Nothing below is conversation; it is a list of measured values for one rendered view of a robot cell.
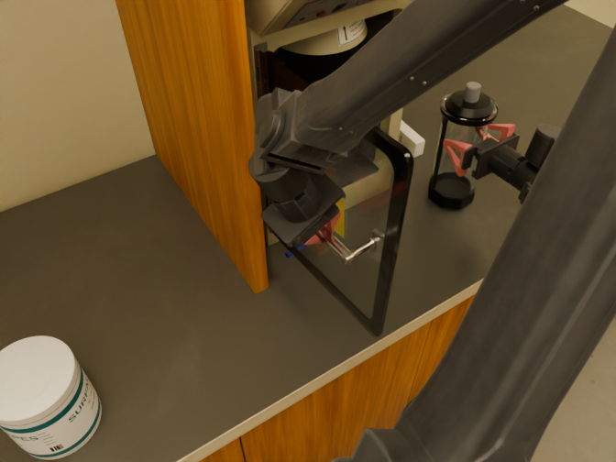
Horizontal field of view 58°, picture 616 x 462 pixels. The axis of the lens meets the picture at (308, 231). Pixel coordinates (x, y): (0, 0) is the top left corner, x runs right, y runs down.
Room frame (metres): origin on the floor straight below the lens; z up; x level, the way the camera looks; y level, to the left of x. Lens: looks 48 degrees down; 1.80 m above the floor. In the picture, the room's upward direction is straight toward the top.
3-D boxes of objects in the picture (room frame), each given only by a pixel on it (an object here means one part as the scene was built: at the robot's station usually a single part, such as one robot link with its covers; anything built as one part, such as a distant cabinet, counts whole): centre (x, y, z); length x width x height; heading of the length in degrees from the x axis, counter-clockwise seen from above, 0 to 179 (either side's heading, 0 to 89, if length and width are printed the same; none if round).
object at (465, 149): (0.84, -0.31, 1.10); 0.09 x 0.07 x 0.07; 34
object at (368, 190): (0.61, -0.03, 1.19); 0.30 x 0.01 x 0.40; 38
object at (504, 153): (0.80, -0.37, 1.11); 0.10 x 0.07 x 0.07; 123
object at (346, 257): (0.53, -0.05, 1.20); 0.10 x 0.05 x 0.03; 38
